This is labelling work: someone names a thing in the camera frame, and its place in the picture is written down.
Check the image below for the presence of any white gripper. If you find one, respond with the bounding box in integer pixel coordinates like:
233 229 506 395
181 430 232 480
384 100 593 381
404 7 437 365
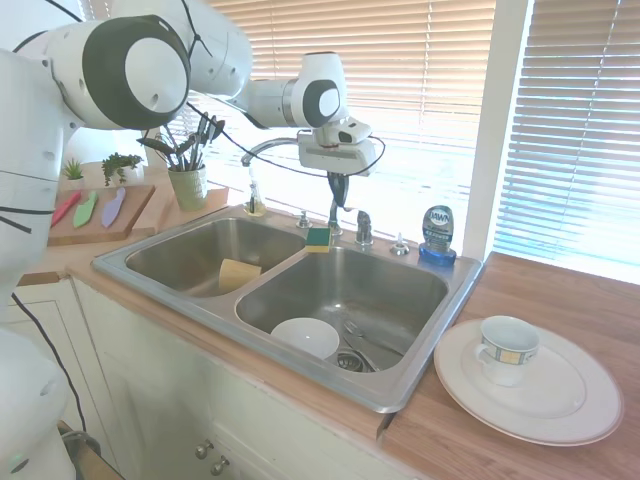
297 128 378 209

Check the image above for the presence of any chrome gooseneck faucet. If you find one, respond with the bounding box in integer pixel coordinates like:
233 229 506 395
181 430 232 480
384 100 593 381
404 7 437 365
240 137 347 238

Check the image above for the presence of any chrome side sprayer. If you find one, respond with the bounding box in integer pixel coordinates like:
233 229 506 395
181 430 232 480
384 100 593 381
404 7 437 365
354 209 375 247

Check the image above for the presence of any yellow and green sponge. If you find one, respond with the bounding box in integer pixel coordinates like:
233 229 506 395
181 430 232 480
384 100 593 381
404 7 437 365
305 227 332 254

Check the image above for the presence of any blue Dawn soap bottle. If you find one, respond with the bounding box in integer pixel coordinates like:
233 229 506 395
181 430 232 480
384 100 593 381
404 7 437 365
417 203 459 269

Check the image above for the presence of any stainless steel double sink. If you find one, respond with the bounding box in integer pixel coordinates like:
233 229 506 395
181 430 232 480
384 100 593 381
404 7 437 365
91 203 485 415

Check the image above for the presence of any black kitchen utensil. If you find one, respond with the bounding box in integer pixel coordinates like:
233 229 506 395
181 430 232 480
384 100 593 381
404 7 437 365
205 117 227 154
193 112 212 171

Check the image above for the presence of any wide wooden window blind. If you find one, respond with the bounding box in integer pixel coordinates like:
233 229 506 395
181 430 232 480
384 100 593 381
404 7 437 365
164 0 497 239

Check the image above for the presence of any green utensil holder pot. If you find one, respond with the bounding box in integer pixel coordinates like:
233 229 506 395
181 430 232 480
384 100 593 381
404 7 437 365
167 164 209 212

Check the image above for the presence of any white ceramic bowl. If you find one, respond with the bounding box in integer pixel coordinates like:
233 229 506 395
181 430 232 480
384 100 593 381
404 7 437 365
270 316 341 360

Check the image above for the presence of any silver table knife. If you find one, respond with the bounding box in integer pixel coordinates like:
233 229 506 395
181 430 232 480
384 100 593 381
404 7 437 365
343 332 404 359

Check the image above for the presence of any open metal sink drain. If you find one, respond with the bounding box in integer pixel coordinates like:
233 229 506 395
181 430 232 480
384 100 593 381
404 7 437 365
335 349 376 374

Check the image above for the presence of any wooden riser block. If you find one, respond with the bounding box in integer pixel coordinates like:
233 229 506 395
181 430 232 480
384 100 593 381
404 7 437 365
132 182 230 237

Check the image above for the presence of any dark leaf-shaped utensil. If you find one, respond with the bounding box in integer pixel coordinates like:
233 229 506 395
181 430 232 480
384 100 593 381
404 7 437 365
136 133 177 170

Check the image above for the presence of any wooden cutting board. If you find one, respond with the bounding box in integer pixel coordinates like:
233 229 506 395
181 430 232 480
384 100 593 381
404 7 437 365
47 184 156 247

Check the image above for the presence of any small leafy potted plant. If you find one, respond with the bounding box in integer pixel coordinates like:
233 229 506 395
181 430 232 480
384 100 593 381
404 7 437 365
101 152 145 189

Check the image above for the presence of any purple plastic knife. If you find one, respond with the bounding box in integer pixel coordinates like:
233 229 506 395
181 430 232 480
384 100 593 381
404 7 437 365
101 187 127 227

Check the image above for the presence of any white patterned tea cup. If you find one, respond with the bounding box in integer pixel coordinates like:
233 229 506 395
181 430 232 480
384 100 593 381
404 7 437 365
472 315 541 387

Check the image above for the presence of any narrow wooden window blind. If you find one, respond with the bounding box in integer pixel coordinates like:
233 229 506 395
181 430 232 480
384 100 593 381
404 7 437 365
492 0 640 284

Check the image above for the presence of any green plastic knife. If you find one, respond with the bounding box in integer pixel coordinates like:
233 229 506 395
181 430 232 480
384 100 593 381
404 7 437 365
73 191 101 230

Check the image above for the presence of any small spiky potted plant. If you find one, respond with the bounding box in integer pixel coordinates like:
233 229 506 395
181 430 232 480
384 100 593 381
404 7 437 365
60 157 86 191

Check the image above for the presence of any white kitchen cabinet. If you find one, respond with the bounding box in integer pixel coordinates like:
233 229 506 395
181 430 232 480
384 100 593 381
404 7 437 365
0 274 391 480

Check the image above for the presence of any red plastic knife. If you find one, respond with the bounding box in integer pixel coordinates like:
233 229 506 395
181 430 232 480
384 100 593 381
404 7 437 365
49 191 83 227

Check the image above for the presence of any large white dinner plate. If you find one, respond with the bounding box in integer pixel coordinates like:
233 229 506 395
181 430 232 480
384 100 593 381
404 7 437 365
433 317 625 448

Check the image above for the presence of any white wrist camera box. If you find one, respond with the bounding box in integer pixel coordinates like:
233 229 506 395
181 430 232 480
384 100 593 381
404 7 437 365
335 117 374 147

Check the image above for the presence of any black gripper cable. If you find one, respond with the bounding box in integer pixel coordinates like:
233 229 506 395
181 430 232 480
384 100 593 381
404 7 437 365
184 99 387 177

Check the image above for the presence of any black base cable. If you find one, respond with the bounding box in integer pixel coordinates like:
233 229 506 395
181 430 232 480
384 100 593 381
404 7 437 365
9 292 89 437

